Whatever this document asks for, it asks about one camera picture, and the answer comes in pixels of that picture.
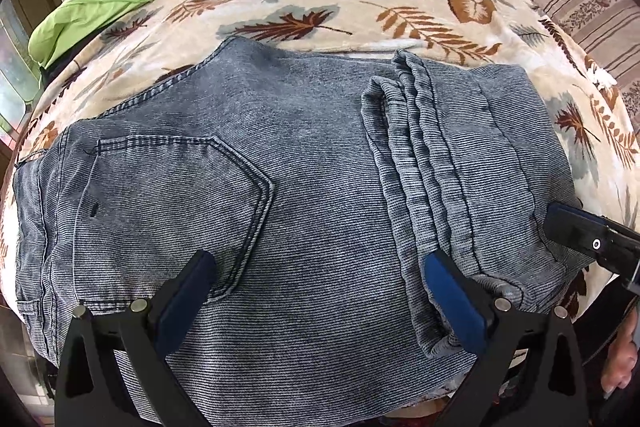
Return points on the grey-blue denim pants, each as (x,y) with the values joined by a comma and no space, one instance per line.
(310,207)

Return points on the leaf print blanket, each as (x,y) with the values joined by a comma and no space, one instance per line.
(320,22)

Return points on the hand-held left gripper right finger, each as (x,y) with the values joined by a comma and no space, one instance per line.
(455,302)

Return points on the striped floral cushion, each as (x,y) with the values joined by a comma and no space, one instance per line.
(592,12)

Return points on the person's right hand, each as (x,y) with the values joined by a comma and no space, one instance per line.
(622,357)

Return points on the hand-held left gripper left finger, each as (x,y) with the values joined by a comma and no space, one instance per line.
(182,302)

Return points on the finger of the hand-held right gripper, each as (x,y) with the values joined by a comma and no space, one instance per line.
(572,227)

